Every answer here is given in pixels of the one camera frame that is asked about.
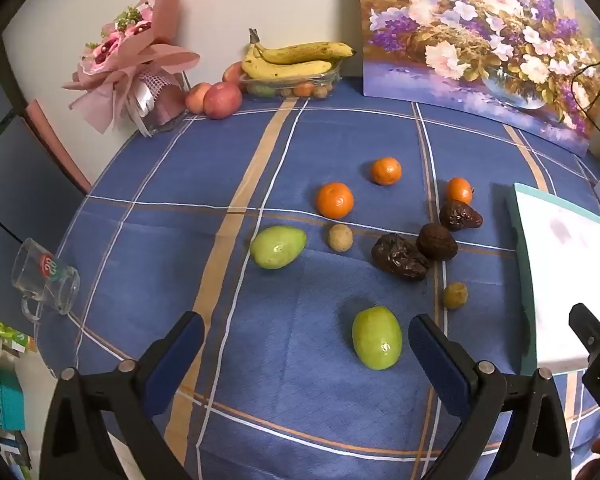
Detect small mandarin orange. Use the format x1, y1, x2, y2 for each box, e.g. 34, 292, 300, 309
370, 157, 402, 186

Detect clear plastic fruit container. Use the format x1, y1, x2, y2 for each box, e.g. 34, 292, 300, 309
239, 57, 343, 101

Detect white tray with teal rim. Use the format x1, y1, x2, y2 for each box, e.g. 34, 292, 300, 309
505, 182, 600, 376

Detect short yellow banana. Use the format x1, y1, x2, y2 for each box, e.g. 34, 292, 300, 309
241, 42, 335, 81

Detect small tan longan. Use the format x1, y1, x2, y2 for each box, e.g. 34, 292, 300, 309
442, 282, 469, 310
328, 223, 353, 253

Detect dark grey panel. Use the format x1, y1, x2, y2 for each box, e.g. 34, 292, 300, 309
0, 40, 88, 341

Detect teal box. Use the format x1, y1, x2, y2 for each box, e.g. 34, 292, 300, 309
0, 365, 26, 431

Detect mandarin orange with stem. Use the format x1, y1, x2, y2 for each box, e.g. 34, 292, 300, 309
446, 177, 476, 206

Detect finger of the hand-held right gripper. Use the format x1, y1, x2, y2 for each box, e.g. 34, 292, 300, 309
568, 303, 600, 361

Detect pink wrapped flower bouquet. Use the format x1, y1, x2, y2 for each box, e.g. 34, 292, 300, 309
61, 0, 202, 136

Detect flower painting canvas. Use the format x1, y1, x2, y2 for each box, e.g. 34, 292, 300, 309
356, 0, 600, 157

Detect pink wooden board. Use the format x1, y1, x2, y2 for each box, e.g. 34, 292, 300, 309
22, 99, 92, 196

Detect round wrinkled dark date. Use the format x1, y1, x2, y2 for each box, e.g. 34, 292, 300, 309
416, 223, 458, 261

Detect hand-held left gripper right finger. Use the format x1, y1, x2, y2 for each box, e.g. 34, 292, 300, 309
408, 313, 581, 480

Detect pointed wrinkled dark date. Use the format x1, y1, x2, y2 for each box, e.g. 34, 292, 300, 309
439, 200, 484, 232

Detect clear glass mug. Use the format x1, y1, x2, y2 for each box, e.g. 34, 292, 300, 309
11, 238, 81, 323

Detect round green guava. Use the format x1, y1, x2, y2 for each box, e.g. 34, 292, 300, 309
351, 306, 403, 371

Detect large red apple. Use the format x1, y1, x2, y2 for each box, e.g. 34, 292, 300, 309
203, 81, 243, 121

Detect blue checked tablecloth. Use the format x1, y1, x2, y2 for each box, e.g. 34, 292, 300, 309
32, 77, 600, 480

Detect red yellow apple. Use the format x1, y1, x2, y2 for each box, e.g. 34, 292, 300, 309
222, 61, 248, 92

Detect large mandarin orange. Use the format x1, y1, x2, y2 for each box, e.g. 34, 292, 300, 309
315, 182, 355, 220

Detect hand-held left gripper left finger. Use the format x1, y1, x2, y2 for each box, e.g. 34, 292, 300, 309
46, 311, 206, 480

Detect green printed box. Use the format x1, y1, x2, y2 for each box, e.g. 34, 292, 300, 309
0, 310, 31, 356

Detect long yellow banana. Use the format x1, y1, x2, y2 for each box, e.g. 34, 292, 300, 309
248, 28, 356, 66

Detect pointed green guava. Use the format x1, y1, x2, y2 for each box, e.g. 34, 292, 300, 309
250, 225, 308, 270

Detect large wrinkled dark date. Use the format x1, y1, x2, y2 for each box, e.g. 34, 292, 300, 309
370, 233, 431, 282

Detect peach coloured apple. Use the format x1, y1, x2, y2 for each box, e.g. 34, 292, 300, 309
185, 82, 213, 115

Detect black cable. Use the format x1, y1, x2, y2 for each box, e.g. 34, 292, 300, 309
570, 54, 600, 151

